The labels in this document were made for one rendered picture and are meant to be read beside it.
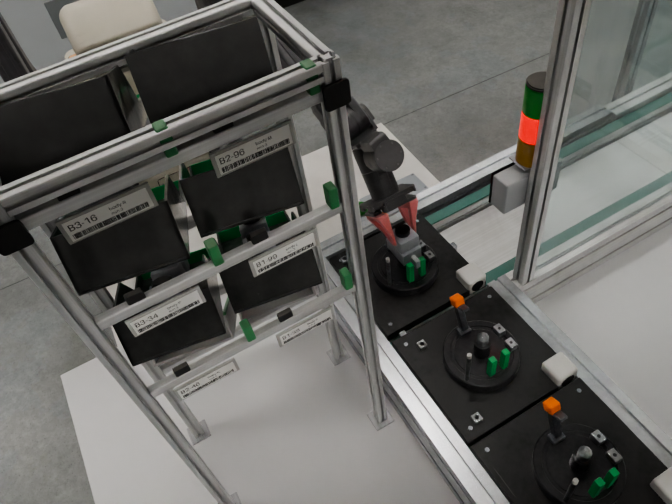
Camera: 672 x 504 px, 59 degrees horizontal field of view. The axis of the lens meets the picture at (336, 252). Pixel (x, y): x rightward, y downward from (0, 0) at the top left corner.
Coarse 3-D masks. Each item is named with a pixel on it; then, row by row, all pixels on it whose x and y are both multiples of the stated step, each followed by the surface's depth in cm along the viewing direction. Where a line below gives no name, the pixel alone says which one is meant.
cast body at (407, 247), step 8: (400, 224) 118; (400, 232) 117; (408, 232) 117; (400, 240) 117; (408, 240) 116; (416, 240) 118; (392, 248) 121; (400, 248) 117; (408, 248) 118; (416, 248) 119; (400, 256) 119; (408, 256) 118; (416, 256) 120; (416, 264) 118
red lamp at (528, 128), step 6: (522, 114) 95; (522, 120) 95; (528, 120) 94; (534, 120) 93; (522, 126) 96; (528, 126) 95; (534, 126) 94; (522, 132) 97; (528, 132) 95; (534, 132) 95; (522, 138) 97; (528, 138) 96; (534, 138) 96; (534, 144) 97
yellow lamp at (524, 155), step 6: (522, 144) 98; (528, 144) 97; (516, 150) 101; (522, 150) 99; (528, 150) 98; (516, 156) 101; (522, 156) 100; (528, 156) 99; (522, 162) 100; (528, 162) 100
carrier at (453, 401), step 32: (448, 320) 117; (480, 320) 116; (512, 320) 116; (416, 352) 114; (448, 352) 110; (480, 352) 107; (512, 352) 109; (544, 352) 110; (448, 384) 109; (480, 384) 106; (512, 384) 107; (544, 384) 106; (448, 416) 105; (512, 416) 104
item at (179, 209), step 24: (168, 192) 70; (144, 216) 66; (168, 216) 67; (96, 240) 66; (120, 240) 66; (144, 240) 67; (168, 240) 68; (72, 264) 66; (96, 264) 66; (120, 264) 67; (144, 264) 68; (168, 264) 68; (96, 288) 67
